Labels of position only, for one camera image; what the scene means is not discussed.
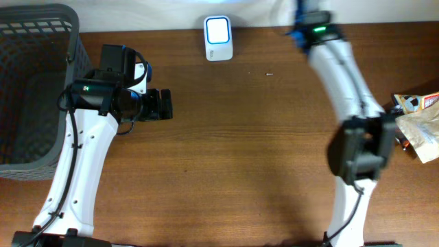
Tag yellow wet wipes pack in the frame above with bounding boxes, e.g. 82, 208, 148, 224
392, 92, 438, 115

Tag beige kraft paper pouch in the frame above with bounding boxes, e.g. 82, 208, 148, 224
396, 102, 438, 163

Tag black and red snack packet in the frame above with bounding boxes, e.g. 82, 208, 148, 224
388, 105, 410, 151

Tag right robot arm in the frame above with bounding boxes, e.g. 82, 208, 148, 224
289, 0, 396, 246

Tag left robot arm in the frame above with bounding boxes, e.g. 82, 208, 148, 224
11, 45, 173, 247

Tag white barcode scanner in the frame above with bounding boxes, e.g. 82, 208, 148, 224
203, 15, 233, 62

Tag dark grey plastic basket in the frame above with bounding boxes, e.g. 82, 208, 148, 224
1, 3, 93, 180

